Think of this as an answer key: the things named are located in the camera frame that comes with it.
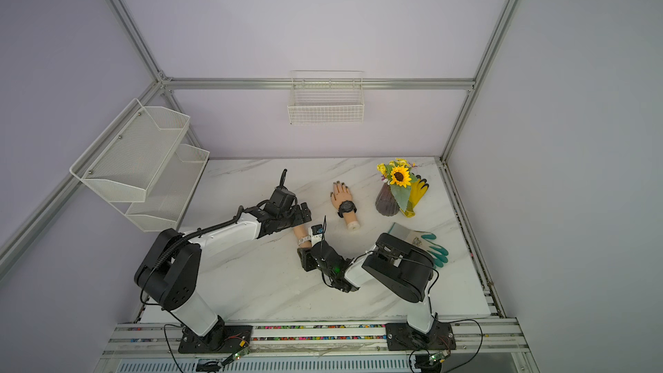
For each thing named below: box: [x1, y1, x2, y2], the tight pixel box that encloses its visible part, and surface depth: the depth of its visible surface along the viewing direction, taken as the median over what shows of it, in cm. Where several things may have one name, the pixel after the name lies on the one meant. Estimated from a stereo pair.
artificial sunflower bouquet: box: [376, 158, 418, 212], surface depth 82 cm
